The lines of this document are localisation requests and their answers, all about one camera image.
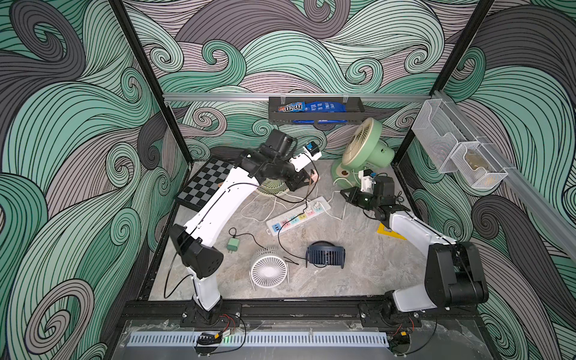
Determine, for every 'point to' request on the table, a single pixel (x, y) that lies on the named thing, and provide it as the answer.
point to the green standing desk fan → (364, 149)
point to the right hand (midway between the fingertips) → (343, 191)
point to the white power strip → (305, 212)
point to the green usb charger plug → (232, 244)
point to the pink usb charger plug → (315, 176)
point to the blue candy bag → (314, 106)
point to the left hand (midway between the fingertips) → (310, 174)
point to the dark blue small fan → (323, 253)
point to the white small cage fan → (269, 268)
